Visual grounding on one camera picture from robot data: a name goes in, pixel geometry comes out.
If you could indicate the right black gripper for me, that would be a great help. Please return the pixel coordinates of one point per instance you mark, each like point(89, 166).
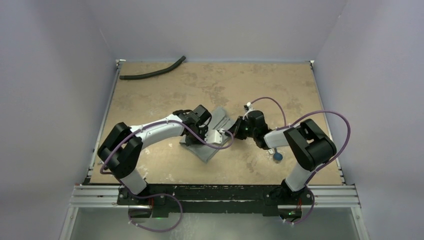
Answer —
point(239, 125)

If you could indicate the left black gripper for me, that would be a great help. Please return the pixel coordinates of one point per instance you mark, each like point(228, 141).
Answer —
point(203, 130)

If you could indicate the grey cloth napkin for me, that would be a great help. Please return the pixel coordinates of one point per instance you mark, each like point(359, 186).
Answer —
point(220, 120)

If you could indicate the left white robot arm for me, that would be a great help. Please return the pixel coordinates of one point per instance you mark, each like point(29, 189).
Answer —
point(122, 147)

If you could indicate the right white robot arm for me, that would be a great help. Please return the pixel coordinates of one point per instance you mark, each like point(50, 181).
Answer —
point(310, 146)

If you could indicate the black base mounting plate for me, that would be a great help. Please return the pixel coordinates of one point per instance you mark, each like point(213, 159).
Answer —
point(267, 200)

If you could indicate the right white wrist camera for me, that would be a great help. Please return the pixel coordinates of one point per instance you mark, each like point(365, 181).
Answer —
point(248, 107)

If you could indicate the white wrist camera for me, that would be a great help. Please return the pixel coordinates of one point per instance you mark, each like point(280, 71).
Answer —
point(213, 137)
point(248, 107)

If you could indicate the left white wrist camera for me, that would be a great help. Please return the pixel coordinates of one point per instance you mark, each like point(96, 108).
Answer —
point(213, 137)

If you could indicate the aluminium frame rail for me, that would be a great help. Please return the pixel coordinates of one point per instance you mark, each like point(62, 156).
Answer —
point(106, 196)

